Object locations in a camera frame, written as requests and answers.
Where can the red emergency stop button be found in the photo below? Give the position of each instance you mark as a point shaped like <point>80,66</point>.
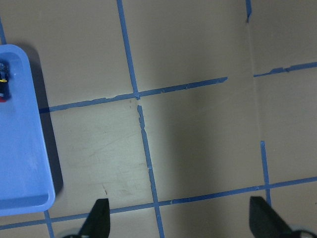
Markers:
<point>4,82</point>

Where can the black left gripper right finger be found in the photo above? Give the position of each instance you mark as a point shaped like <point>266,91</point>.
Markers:
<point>264,222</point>

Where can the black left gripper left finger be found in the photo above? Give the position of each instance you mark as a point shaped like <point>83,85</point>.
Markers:
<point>97,224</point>

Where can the blue plastic tray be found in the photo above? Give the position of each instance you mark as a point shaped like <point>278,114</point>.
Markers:
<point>26,184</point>

